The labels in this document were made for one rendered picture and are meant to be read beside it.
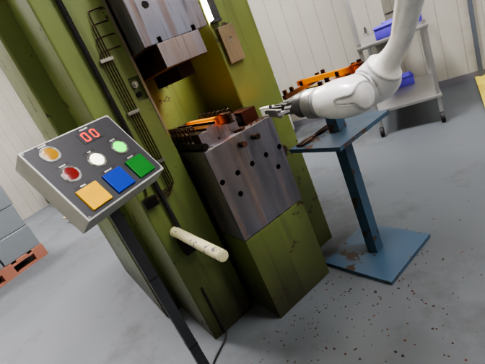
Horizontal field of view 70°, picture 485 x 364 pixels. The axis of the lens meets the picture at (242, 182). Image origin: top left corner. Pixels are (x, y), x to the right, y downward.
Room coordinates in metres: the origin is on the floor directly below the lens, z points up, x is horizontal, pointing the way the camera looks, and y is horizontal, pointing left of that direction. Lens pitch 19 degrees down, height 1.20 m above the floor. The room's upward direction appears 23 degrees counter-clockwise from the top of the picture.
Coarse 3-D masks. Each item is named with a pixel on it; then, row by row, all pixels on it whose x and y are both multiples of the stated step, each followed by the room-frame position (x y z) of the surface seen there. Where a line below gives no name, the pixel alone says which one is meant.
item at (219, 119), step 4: (228, 112) 1.44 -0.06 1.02; (216, 116) 1.56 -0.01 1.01; (220, 116) 1.49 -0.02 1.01; (224, 116) 1.46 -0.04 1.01; (228, 116) 1.43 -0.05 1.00; (196, 120) 1.73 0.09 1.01; (200, 120) 1.67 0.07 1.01; (204, 120) 1.61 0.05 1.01; (208, 120) 1.58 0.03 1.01; (212, 120) 1.54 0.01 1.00; (216, 120) 1.50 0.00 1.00; (220, 120) 1.50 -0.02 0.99; (224, 120) 1.47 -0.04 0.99; (228, 120) 1.44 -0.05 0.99; (232, 120) 1.43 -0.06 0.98; (188, 124) 1.77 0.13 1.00
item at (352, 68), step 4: (352, 64) 1.42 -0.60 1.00; (356, 64) 1.40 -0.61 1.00; (360, 64) 1.38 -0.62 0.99; (344, 68) 1.46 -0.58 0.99; (348, 68) 1.43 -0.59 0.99; (352, 68) 1.41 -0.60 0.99; (356, 68) 1.41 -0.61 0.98; (328, 72) 1.53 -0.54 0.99; (332, 72) 1.50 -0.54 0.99; (340, 72) 1.47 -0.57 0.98; (344, 72) 1.45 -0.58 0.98; (348, 72) 1.44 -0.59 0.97; (352, 72) 1.41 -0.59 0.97; (316, 76) 1.58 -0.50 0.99; (320, 76) 1.56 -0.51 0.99; (324, 76) 1.54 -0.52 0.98; (328, 76) 1.52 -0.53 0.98; (332, 76) 1.51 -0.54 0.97; (300, 80) 1.66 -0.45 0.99; (304, 80) 1.64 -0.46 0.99; (308, 80) 1.62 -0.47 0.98; (312, 80) 1.60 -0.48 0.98; (316, 80) 1.58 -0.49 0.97
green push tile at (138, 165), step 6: (138, 156) 1.19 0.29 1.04; (126, 162) 1.15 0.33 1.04; (132, 162) 1.16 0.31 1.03; (138, 162) 1.17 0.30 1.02; (144, 162) 1.18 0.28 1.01; (132, 168) 1.14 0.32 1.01; (138, 168) 1.15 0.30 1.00; (144, 168) 1.16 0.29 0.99; (150, 168) 1.17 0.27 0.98; (138, 174) 1.13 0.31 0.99; (144, 174) 1.14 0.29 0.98
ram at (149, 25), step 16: (112, 0) 1.52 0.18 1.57; (128, 0) 1.44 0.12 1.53; (144, 0) 1.47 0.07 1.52; (160, 0) 1.50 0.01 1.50; (176, 0) 1.53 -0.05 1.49; (192, 0) 1.56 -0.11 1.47; (128, 16) 1.44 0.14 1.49; (144, 16) 1.46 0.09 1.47; (160, 16) 1.49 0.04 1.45; (176, 16) 1.52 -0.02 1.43; (192, 16) 1.55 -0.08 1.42; (128, 32) 1.51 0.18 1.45; (144, 32) 1.45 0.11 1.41; (160, 32) 1.47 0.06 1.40; (176, 32) 1.50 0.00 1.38; (128, 48) 1.58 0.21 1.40; (144, 48) 1.45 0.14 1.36
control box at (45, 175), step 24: (96, 120) 1.25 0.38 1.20; (48, 144) 1.09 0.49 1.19; (72, 144) 1.13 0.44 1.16; (96, 144) 1.17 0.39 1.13; (24, 168) 1.03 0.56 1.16; (48, 168) 1.02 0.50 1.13; (96, 168) 1.09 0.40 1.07; (48, 192) 1.00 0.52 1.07; (72, 192) 0.99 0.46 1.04; (72, 216) 0.98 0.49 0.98; (96, 216) 0.96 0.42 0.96
